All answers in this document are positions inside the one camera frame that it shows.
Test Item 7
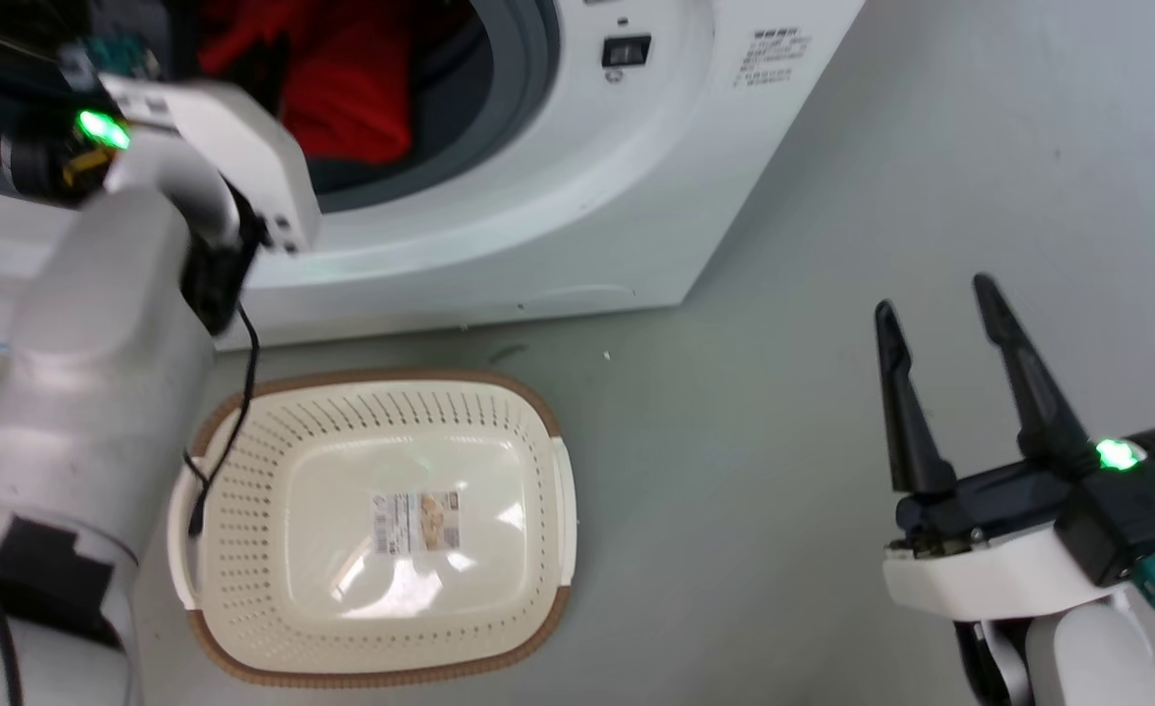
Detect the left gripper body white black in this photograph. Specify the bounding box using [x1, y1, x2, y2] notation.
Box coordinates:
[1, 37, 323, 255]

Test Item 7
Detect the cream laundry basket brown rim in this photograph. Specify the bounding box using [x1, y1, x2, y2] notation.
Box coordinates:
[167, 369, 578, 688]

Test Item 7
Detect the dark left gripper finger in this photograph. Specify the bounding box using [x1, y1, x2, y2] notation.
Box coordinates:
[242, 29, 290, 111]

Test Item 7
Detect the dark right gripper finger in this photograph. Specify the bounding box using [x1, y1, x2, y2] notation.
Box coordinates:
[971, 273, 1096, 479]
[874, 299, 958, 497]

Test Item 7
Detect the white front-load washing machine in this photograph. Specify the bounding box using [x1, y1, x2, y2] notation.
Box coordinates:
[0, 0, 868, 351]

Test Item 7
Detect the red garment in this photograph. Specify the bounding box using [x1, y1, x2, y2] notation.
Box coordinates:
[197, 0, 414, 164]

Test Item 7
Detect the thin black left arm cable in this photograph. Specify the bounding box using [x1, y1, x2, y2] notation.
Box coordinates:
[183, 302, 263, 538]

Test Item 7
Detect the printed text label on machine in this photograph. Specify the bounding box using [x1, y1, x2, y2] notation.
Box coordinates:
[732, 26, 816, 91]

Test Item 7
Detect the printed label sticker in basket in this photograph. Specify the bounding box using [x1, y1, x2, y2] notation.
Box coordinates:
[371, 489, 464, 557]

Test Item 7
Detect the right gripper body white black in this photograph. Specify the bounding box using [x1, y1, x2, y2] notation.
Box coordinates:
[879, 426, 1155, 625]

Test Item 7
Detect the black door latch socket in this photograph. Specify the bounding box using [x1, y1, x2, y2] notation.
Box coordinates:
[600, 33, 654, 85]

